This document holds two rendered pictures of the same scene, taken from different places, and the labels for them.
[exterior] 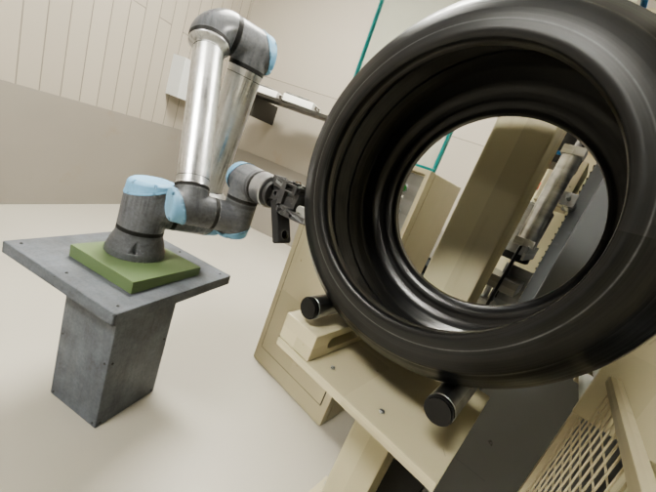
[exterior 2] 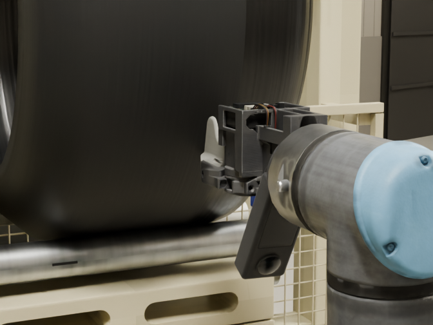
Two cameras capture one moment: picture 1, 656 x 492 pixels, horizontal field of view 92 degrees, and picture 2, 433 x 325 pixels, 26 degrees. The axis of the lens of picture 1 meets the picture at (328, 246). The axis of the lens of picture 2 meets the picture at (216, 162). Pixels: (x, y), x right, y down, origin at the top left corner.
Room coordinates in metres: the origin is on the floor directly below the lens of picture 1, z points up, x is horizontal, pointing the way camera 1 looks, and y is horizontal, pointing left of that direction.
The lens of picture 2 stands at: (1.58, 0.52, 1.19)
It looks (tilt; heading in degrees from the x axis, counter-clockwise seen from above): 10 degrees down; 210
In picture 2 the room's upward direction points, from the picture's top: straight up
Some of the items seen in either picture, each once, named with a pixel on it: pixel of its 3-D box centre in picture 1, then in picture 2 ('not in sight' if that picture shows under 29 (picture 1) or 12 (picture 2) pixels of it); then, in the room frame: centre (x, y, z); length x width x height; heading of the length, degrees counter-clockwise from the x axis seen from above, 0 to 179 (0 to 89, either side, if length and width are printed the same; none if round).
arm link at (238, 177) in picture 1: (249, 182); (382, 202); (0.92, 0.28, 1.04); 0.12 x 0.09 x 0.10; 55
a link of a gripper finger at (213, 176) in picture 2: not in sight; (227, 173); (0.80, 0.08, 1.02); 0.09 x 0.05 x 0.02; 55
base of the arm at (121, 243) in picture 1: (138, 238); not in sight; (1.05, 0.64, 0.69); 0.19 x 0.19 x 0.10
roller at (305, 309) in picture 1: (356, 298); (126, 251); (0.71, -0.11, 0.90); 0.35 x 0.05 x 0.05; 144
